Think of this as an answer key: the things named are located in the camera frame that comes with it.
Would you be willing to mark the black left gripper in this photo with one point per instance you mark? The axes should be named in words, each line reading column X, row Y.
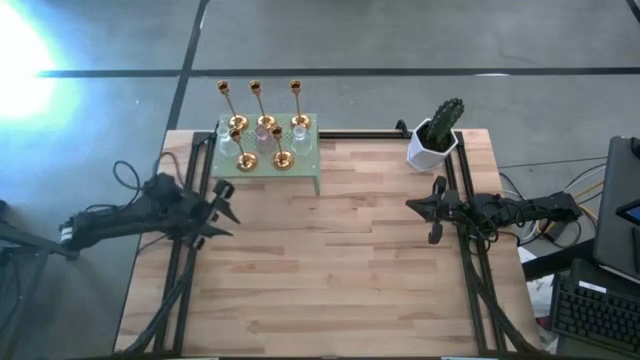
column 192, row 217

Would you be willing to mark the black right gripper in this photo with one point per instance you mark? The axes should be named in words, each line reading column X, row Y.
column 457, row 210

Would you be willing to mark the gold candlestick holder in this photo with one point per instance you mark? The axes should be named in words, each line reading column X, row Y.
column 301, row 121
column 283, row 160
column 238, row 122
column 266, row 121
column 247, row 161

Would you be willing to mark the clear glass candle holder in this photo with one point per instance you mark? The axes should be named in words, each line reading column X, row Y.
column 227, row 145
column 302, row 142

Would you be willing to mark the pink glass candle holder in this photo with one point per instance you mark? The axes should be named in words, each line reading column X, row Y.
column 263, row 142

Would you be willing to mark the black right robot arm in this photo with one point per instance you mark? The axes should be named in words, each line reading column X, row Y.
column 525, row 210

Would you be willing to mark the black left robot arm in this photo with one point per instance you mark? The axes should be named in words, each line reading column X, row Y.
column 125, row 220

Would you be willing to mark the white plant pot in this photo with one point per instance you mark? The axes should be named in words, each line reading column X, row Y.
column 425, row 157

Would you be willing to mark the green perforated metal shelf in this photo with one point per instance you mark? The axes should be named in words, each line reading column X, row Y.
column 300, row 167

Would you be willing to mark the black workstation stand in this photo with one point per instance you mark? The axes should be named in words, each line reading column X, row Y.
column 555, row 261

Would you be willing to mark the black computer monitor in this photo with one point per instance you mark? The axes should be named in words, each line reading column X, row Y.
column 617, row 200

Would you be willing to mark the black keyboard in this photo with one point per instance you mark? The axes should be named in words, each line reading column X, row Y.
column 595, row 315

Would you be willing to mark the black floor stand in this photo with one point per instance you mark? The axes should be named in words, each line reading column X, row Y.
column 30, row 245

